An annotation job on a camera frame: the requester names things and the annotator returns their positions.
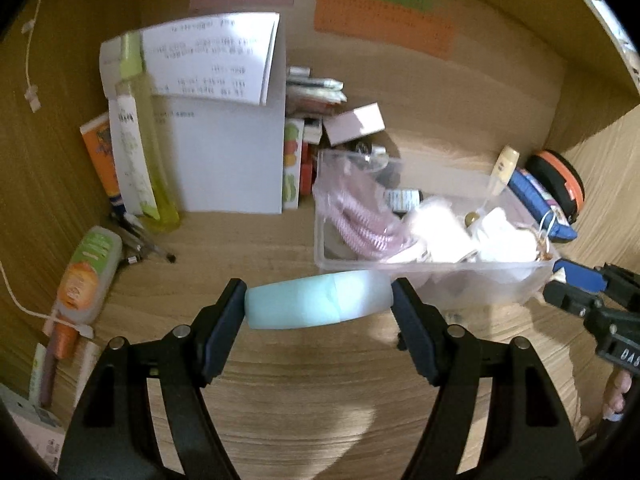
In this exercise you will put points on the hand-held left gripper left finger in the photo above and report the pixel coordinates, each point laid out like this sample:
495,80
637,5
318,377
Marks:
227,325

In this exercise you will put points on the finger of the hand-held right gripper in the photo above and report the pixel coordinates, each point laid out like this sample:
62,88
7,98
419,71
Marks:
570,300
580,275

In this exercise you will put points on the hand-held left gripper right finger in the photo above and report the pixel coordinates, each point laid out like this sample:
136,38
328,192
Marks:
415,330

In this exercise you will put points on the clear plastic bin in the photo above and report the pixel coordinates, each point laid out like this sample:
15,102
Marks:
450,280

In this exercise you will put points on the white soft pouch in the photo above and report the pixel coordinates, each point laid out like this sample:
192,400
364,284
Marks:
505,242

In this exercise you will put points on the light blue round container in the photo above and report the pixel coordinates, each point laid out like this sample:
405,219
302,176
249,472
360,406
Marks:
320,300

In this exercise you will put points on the wooden desktop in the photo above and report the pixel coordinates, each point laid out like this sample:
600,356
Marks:
310,400

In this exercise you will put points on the person's right hand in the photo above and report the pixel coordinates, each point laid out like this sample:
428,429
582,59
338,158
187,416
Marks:
617,395

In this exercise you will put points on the blue packet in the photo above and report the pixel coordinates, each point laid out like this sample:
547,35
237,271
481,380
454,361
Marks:
535,195

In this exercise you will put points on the orange and black round case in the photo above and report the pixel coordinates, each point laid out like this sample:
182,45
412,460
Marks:
560,180

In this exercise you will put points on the clear pen with black tip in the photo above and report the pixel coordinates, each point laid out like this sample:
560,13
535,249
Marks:
150,245

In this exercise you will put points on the small cream bottle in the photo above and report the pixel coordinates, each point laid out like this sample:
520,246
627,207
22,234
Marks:
502,170

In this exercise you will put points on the white tube with orange print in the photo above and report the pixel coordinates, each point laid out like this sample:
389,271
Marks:
85,270

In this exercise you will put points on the white paper stack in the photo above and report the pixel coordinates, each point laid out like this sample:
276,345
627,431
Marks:
225,160

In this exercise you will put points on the fruit print box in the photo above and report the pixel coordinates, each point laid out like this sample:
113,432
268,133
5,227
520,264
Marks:
291,170

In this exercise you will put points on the small red box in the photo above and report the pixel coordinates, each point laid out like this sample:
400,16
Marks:
306,170

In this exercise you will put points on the tall yellow-green bottle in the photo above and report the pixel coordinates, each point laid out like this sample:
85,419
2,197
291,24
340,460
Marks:
150,160

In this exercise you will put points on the small dark cosmetic bottle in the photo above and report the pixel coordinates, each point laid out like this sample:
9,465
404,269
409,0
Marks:
360,149

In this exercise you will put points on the pale stick packet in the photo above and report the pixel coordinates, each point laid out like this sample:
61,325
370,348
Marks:
42,375

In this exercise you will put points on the small white carton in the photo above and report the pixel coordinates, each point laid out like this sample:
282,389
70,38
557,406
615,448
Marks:
352,125

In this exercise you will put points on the white printed box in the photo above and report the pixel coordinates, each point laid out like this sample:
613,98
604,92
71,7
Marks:
30,430

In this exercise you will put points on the stack of flat packets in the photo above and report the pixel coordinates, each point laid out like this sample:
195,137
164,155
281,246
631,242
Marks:
312,87

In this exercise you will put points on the folded printed paper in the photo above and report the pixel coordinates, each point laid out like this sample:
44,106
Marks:
215,55

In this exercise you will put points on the orange sticky note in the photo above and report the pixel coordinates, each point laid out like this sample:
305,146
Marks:
385,22

